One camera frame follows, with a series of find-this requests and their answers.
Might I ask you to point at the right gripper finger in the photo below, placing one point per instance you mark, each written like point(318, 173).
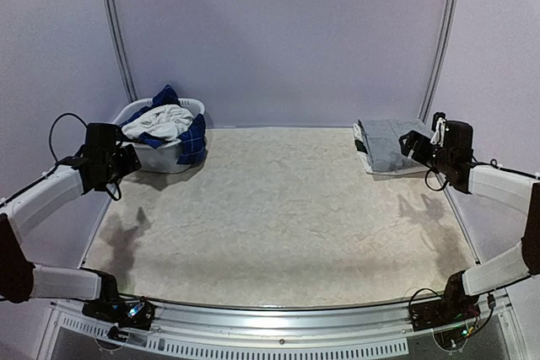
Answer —
point(416, 150)
point(413, 137)

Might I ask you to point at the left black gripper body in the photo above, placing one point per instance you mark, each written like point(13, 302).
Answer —
point(116, 169)

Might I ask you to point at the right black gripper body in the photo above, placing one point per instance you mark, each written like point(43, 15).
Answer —
point(422, 149)

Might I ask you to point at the white t-shirt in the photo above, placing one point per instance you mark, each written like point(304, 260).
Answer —
point(158, 125)

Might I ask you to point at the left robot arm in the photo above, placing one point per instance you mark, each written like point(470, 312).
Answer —
point(25, 210)

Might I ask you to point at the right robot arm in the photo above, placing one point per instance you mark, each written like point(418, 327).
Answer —
point(519, 191)

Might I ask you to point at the white plastic laundry basket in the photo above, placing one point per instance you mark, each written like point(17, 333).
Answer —
point(160, 160)

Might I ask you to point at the folded white garment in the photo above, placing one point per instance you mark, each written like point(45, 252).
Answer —
point(360, 141)

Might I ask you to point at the blue plaid shirt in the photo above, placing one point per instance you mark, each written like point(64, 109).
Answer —
point(193, 141)

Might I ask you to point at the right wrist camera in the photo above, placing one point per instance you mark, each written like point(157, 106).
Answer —
point(439, 128)

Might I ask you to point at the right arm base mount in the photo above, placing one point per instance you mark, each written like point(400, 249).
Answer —
point(443, 311)

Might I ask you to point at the aluminium front rail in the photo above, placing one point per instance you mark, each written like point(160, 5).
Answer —
point(385, 331)

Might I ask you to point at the right corner wall post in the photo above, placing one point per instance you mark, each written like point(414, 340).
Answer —
point(442, 43)

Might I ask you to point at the corner wall post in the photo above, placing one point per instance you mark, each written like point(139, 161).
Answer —
point(442, 43)
point(120, 50)

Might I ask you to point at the left corner wall post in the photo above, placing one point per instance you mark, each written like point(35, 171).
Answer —
point(120, 50)

